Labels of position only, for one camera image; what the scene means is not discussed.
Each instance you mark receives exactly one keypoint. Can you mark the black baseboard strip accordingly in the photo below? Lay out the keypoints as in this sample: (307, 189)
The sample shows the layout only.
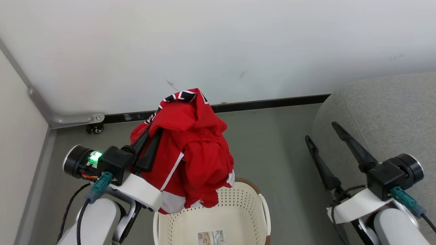
(272, 102)

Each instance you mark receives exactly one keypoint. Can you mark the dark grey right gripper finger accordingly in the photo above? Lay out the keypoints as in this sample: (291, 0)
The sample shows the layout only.
(323, 166)
(357, 149)

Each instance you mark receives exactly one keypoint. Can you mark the red basketball jersey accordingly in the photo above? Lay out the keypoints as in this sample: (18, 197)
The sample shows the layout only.
(194, 143)

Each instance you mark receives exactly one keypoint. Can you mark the white right gripper housing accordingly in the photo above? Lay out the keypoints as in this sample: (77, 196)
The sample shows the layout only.
(357, 206)

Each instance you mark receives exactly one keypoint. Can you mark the grey metal frame tube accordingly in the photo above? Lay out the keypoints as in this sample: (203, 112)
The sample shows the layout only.
(68, 119)

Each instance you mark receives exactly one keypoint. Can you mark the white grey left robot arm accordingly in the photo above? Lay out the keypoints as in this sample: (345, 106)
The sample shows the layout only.
(98, 221)

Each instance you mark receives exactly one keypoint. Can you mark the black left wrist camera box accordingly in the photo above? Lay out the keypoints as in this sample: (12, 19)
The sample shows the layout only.
(115, 165)

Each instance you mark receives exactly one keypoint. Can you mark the grey fabric sofa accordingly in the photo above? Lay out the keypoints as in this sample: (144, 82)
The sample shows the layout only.
(391, 112)

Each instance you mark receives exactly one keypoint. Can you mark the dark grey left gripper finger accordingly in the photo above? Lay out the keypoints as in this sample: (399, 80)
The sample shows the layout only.
(150, 156)
(140, 141)

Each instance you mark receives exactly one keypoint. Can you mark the cream perforated laundry basket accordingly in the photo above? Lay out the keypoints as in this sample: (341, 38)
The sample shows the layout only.
(238, 211)

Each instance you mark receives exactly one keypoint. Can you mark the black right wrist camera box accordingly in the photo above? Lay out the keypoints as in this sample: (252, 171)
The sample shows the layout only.
(385, 182)

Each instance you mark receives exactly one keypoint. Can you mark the white left gripper housing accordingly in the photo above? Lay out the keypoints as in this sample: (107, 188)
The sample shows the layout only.
(143, 194)

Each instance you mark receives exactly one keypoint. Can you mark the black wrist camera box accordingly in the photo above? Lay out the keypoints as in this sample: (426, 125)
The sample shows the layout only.
(385, 182)
(115, 165)

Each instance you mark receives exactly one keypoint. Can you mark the small black caster wheel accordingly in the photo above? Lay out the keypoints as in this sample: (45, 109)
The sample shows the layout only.
(96, 128)

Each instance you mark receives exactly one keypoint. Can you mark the barcode label sticker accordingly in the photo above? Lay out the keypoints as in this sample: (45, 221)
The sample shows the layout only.
(211, 237)

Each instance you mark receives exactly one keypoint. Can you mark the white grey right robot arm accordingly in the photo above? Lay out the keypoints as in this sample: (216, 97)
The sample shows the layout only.
(398, 228)

